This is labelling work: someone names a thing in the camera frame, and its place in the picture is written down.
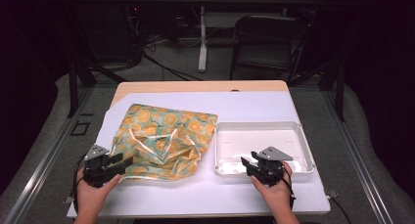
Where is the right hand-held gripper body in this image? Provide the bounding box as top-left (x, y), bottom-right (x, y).
top-left (249, 146), bottom-right (294, 188)

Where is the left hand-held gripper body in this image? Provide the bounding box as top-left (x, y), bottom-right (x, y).
top-left (82, 144), bottom-right (127, 189)

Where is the white plastic tray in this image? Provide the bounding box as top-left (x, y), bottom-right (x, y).
top-left (213, 120), bottom-right (316, 178)

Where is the orange print cloth bag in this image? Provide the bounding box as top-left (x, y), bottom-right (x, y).
top-left (110, 103), bottom-right (219, 182)

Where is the person's right hand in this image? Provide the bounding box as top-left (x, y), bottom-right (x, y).
top-left (250, 160), bottom-right (295, 215)

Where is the person's left hand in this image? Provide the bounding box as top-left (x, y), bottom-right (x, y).
top-left (75, 171), bottom-right (122, 217)

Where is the black metal stand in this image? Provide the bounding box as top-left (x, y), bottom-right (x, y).
top-left (66, 5), bottom-right (129, 118)
top-left (288, 59), bottom-right (347, 122)

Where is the black folding chair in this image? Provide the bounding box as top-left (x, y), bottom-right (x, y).
top-left (229, 15), bottom-right (311, 85)

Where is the white desk leg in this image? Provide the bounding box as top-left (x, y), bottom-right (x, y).
top-left (198, 6), bottom-right (208, 73)

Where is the dark equipment with red light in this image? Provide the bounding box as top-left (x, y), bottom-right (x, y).
top-left (76, 2), bottom-right (144, 65)

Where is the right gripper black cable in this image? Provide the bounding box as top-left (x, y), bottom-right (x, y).
top-left (279, 166), bottom-right (297, 209)

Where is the metal floor rail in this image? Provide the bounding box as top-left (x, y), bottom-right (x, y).
top-left (321, 90), bottom-right (394, 224)
top-left (3, 86), bottom-right (95, 224)

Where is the black cable at table corner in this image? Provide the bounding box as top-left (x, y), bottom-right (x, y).
top-left (328, 196), bottom-right (352, 224)

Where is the black floor cable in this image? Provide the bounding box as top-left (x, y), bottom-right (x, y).
top-left (141, 52), bottom-right (204, 82)

